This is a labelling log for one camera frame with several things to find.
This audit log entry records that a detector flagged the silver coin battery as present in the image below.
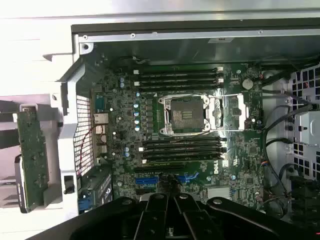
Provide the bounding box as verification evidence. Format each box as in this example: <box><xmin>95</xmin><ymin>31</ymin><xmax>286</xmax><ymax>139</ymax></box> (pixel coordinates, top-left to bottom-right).
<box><xmin>241</xmin><ymin>78</ymin><xmax>255</xmax><ymax>91</ymax></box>

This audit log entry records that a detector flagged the thin red wire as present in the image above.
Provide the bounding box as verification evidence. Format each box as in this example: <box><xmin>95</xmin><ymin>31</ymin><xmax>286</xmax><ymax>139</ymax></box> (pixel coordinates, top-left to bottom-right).
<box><xmin>76</xmin><ymin>124</ymin><xmax>103</xmax><ymax>177</ymax></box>

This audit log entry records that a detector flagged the black open PC case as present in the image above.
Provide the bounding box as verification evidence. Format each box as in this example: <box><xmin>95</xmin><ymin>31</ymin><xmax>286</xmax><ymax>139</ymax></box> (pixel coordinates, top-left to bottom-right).
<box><xmin>42</xmin><ymin>18</ymin><xmax>320</xmax><ymax>226</ymax></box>

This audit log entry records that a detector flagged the long black expansion slot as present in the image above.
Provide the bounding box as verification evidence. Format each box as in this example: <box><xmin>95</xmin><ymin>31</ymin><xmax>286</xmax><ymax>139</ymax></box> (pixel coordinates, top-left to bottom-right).
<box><xmin>134</xmin><ymin>165</ymin><xmax>185</xmax><ymax>174</ymax></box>

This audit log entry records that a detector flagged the green motherboard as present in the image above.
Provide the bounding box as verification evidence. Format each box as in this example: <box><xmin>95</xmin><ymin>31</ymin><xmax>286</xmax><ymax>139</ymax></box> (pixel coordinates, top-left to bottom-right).
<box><xmin>91</xmin><ymin>56</ymin><xmax>267</xmax><ymax>203</ymax></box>

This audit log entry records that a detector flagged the grey parts rack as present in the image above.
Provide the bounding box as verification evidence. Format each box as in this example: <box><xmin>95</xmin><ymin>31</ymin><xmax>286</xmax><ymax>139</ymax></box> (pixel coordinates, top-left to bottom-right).
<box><xmin>0</xmin><ymin>93</ymin><xmax>65</xmax><ymax>215</ymax></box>

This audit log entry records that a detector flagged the black wire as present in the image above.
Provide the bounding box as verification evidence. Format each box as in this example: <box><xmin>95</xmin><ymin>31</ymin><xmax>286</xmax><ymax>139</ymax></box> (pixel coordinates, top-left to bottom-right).
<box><xmin>263</xmin><ymin>99</ymin><xmax>313</xmax><ymax>176</ymax></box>

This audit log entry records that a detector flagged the black RAM slot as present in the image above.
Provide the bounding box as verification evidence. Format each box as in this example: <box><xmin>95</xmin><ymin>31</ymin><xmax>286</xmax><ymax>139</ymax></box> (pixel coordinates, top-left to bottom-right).
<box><xmin>142</xmin><ymin>155</ymin><xmax>227</xmax><ymax>164</ymax></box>
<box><xmin>142</xmin><ymin>136</ymin><xmax>227</xmax><ymax>145</ymax></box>
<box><xmin>133</xmin><ymin>77</ymin><xmax>225</xmax><ymax>86</ymax></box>
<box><xmin>142</xmin><ymin>149</ymin><xmax>227</xmax><ymax>158</ymax></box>
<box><xmin>138</xmin><ymin>84</ymin><xmax>218</xmax><ymax>91</ymax></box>
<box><xmin>138</xmin><ymin>71</ymin><xmax>218</xmax><ymax>79</ymax></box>
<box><xmin>138</xmin><ymin>142</ymin><xmax>227</xmax><ymax>151</ymax></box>

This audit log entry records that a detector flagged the CPU socket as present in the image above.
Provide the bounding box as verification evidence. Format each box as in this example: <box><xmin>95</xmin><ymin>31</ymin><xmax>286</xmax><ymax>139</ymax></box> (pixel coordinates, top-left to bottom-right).
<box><xmin>158</xmin><ymin>94</ymin><xmax>211</xmax><ymax>137</ymax></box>

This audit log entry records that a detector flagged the perforated metal drive cage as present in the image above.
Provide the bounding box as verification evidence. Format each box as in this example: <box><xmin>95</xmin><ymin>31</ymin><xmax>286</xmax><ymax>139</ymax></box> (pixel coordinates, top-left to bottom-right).
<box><xmin>287</xmin><ymin>64</ymin><xmax>320</xmax><ymax>181</ymax></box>

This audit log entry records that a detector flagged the blue case latch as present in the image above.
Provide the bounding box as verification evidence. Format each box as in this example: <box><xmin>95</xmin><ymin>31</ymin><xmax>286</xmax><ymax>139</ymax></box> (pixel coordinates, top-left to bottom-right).
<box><xmin>78</xmin><ymin>196</ymin><xmax>95</xmax><ymax>214</ymax></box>

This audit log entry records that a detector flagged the thin metal locking lever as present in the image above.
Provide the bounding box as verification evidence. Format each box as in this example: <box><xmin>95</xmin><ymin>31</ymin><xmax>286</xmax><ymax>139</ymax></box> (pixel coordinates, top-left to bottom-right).
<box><xmin>159</xmin><ymin>92</ymin><xmax>218</xmax><ymax>99</ymax></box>

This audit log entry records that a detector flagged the metal socket cover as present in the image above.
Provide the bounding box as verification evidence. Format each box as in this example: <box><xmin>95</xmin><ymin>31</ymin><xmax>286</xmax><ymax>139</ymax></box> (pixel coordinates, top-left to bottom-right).
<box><xmin>208</xmin><ymin>92</ymin><xmax>250</xmax><ymax>132</ymax></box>

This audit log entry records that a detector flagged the blue expansion slot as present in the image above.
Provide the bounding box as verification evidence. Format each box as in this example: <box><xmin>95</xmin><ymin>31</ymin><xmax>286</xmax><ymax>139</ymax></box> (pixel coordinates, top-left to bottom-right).
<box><xmin>135</xmin><ymin>174</ymin><xmax>200</xmax><ymax>185</ymax></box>

